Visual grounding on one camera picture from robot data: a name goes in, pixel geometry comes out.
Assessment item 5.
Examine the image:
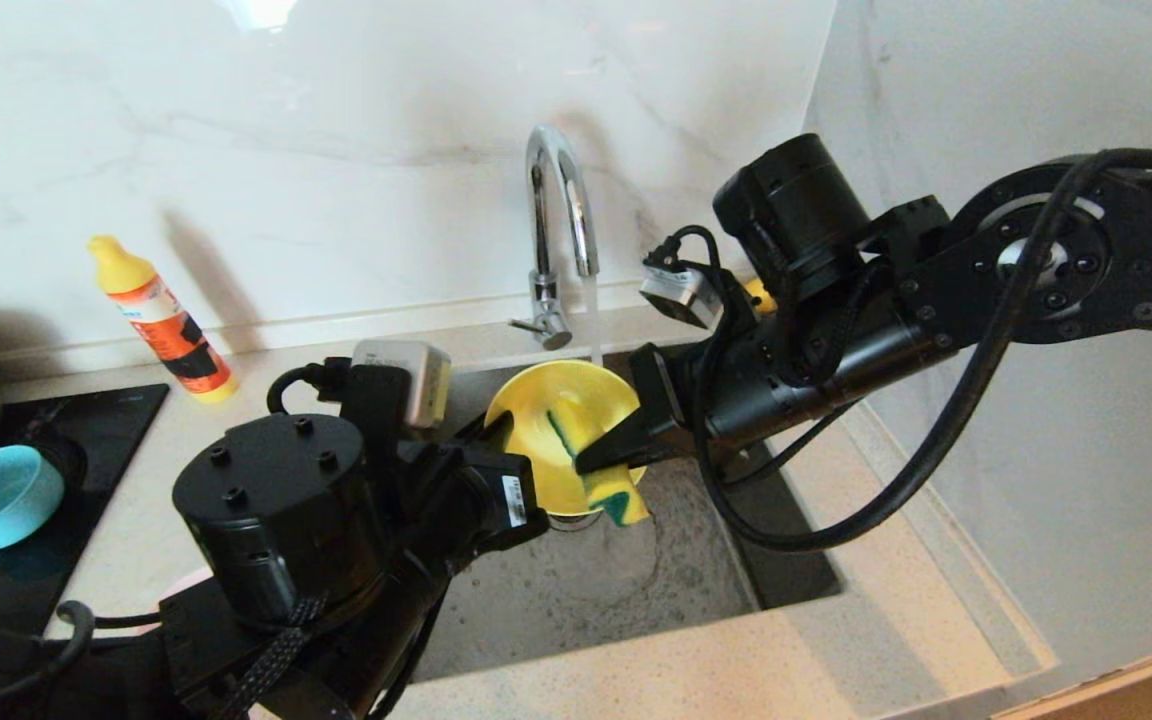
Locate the yellow green sponge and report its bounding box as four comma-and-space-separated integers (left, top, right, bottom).
546, 405, 653, 529

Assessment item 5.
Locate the chrome gooseneck faucet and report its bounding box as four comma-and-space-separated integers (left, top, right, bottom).
509, 124, 600, 351

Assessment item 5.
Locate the yellow capped dish soap bottle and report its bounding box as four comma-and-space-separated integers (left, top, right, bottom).
88, 236, 237, 405

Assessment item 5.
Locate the stainless steel sink basin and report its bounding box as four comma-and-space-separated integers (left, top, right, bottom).
376, 345, 845, 683

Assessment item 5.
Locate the yellow plastic bowl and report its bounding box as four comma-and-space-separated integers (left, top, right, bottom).
484, 360, 649, 519

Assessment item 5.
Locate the running water stream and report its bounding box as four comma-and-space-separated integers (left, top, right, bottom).
581, 275, 606, 366

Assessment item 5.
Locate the black induction cooktop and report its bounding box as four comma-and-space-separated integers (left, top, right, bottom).
0, 385, 169, 641

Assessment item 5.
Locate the black smooth arm cable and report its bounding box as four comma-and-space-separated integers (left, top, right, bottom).
691, 148, 1152, 554
266, 360, 352, 416

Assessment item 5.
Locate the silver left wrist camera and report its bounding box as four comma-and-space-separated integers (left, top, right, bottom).
351, 340, 453, 429

